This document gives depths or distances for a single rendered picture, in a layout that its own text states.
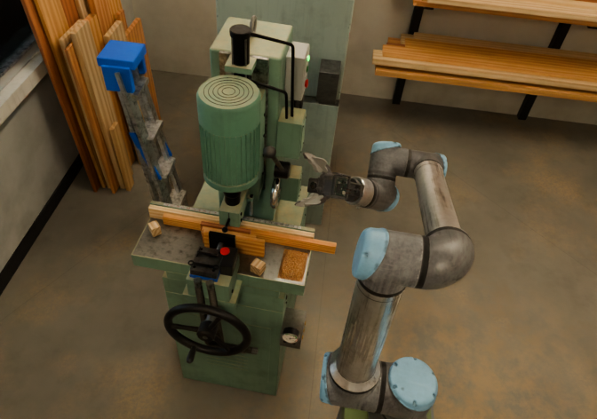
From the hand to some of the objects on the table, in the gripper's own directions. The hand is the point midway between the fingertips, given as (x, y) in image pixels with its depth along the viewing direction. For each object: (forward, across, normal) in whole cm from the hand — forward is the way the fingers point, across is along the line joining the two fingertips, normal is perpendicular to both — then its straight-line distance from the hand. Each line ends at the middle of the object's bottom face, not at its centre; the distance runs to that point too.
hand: (297, 177), depth 143 cm
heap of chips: (-21, +27, +23) cm, 41 cm away
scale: (-5, +14, +42) cm, 44 cm away
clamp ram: (-1, +28, +37) cm, 47 cm away
